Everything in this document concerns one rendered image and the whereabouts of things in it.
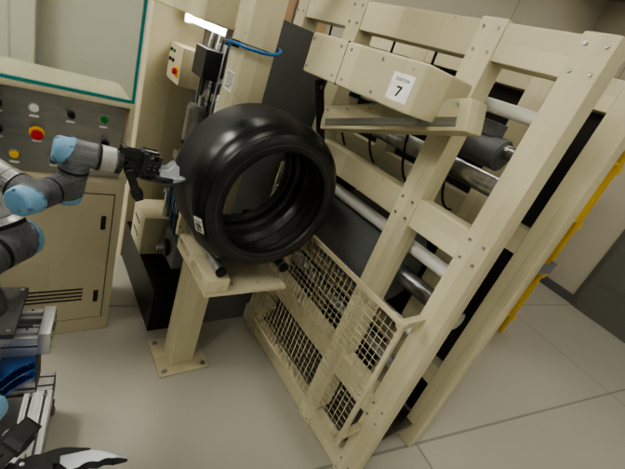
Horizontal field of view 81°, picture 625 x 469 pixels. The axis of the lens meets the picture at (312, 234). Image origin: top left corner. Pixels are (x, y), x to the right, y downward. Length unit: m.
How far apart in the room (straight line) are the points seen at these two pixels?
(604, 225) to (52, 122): 5.84
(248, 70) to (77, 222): 1.06
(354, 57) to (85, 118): 1.14
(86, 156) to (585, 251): 5.80
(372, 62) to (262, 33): 0.45
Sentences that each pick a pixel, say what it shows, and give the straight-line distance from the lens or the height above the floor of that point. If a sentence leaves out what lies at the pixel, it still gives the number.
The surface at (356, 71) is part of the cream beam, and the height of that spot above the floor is 1.70.
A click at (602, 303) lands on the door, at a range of 5.99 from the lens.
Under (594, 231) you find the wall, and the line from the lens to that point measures 6.10.
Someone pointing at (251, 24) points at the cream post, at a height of 1.72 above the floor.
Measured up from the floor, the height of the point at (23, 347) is 0.62.
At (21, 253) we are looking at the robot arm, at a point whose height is 0.89.
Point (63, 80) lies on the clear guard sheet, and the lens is 1.82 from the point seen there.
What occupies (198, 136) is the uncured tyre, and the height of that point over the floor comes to 1.34.
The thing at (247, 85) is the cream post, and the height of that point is 1.52.
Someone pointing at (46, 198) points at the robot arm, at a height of 1.17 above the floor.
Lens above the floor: 1.69
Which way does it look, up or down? 24 degrees down
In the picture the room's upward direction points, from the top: 21 degrees clockwise
